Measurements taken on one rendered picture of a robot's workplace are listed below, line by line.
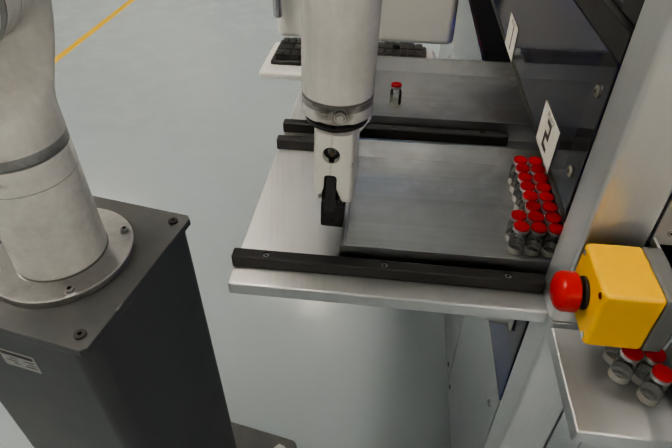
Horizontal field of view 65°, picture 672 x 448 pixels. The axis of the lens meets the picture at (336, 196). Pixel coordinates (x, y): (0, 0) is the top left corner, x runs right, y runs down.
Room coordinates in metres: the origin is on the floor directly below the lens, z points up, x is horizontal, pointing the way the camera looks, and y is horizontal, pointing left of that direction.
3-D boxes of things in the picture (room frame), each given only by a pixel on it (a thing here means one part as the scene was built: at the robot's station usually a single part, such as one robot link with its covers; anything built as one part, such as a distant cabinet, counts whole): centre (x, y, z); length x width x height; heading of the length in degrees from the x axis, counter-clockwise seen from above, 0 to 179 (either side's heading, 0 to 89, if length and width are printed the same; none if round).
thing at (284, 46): (1.33, -0.04, 0.82); 0.40 x 0.14 x 0.02; 83
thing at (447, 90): (0.94, -0.23, 0.90); 0.34 x 0.26 x 0.04; 83
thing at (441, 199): (0.60, -0.19, 0.90); 0.34 x 0.26 x 0.04; 83
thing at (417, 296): (0.78, -0.14, 0.87); 0.70 x 0.48 x 0.02; 173
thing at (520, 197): (0.59, -0.28, 0.90); 0.18 x 0.02 x 0.05; 173
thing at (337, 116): (0.55, 0.00, 1.09); 0.09 x 0.08 x 0.03; 173
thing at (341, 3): (0.56, 0.00, 1.17); 0.09 x 0.08 x 0.13; 3
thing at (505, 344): (1.44, -0.38, 0.73); 1.98 x 0.01 x 0.25; 173
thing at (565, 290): (0.35, -0.23, 0.99); 0.04 x 0.04 x 0.04; 83
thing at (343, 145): (0.55, 0.00, 1.03); 0.10 x 0.08 x 0.11; 173
